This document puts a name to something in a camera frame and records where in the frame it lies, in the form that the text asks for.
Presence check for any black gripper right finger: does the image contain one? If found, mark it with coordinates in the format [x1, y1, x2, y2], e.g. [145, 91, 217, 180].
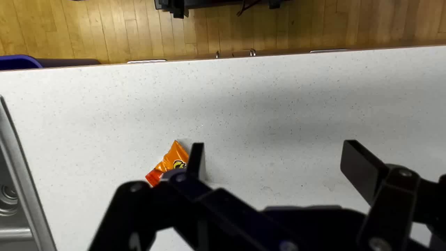
[340, 138, 446, 251]

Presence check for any orange Cheetos snack bag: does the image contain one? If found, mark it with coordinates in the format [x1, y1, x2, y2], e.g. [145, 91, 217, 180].
[144, 140, 191, 189]

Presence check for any blue plastic bin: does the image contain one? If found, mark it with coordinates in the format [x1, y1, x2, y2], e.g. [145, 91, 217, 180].
[0, 55, 102, 73]

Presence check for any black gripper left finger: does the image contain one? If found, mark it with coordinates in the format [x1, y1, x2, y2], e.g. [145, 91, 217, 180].
[88, 141, 298, 251]

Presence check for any stainless steel double sink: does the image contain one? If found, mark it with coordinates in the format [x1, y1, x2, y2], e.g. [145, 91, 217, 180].
[0, 95, 59, 251]

